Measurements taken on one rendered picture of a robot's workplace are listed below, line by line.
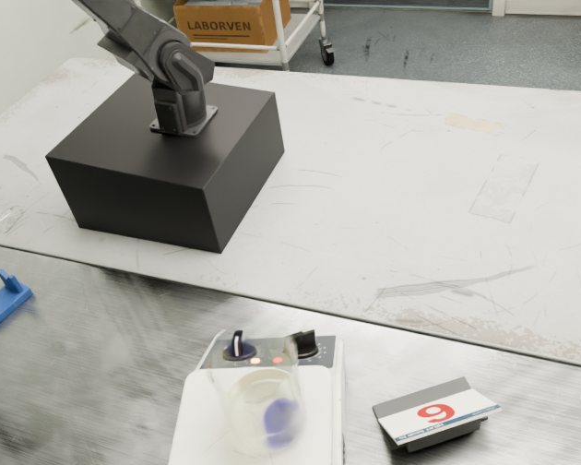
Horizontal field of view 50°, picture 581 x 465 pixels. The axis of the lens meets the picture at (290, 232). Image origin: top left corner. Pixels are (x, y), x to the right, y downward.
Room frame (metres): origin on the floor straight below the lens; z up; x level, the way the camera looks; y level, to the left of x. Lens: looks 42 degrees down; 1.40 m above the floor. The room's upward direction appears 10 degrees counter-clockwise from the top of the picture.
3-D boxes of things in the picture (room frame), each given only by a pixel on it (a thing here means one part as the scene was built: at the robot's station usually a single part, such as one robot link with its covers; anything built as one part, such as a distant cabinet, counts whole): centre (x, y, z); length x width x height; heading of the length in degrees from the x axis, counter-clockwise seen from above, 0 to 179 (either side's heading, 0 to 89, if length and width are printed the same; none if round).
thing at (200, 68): (0.68, 0.10, 1.09); 0.09 x 0.07 x 0.06; 37
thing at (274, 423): (0.26, 0.04, 1.03); 0.07 x 0.06 x 0.08; 5
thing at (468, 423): (0.28, -0.09, 0.92); 0.09 x 0.06 x 0.04; 99
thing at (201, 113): (0.68, 0.10, 1.03); 0.07 x 0.07 x 0.06; 63
